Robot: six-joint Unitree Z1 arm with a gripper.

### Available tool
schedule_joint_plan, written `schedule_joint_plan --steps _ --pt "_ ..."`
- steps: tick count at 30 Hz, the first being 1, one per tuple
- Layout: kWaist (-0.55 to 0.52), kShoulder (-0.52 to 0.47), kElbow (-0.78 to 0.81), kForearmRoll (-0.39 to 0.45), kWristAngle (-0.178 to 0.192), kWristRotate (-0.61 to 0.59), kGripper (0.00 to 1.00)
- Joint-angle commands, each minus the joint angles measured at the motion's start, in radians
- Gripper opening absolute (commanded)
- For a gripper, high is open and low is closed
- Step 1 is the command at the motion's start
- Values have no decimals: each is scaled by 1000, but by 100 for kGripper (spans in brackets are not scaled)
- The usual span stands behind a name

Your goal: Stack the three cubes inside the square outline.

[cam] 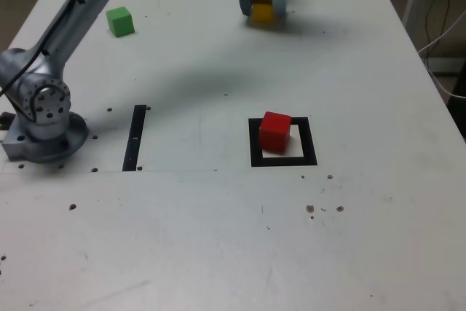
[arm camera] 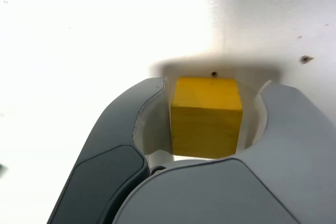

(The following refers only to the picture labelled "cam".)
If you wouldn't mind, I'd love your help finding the green cube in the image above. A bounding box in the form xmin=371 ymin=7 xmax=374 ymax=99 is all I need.
xmin=106 ymin=6 xmax=135 ymax=38

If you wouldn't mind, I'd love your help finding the white cable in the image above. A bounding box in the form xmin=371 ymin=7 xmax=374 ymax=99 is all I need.
xmin=417 ymin=8 xmax=466 ymax=100

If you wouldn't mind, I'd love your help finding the black hanging cable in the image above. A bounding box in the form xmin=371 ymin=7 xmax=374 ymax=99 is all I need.
xmin=424 ymin=0 xmax=459 ymax=48

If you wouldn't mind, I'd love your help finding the black tape square outline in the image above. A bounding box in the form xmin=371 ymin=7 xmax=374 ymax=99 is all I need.
xmin=248 ymin=117 xmax=318 ymax=168

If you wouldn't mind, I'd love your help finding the black tape strip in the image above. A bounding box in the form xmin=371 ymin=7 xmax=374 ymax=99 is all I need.
xmin=122 ymin=104 xmax=146 ymax=173

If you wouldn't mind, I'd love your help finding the yellow cube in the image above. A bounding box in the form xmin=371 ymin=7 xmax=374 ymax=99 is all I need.
xmin=249 ymin=0 xmax=275 ymax=23

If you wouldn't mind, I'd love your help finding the red cube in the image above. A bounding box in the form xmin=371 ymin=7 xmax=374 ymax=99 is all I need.
xmin=258 ymin=111 xmax=293 ymax=153

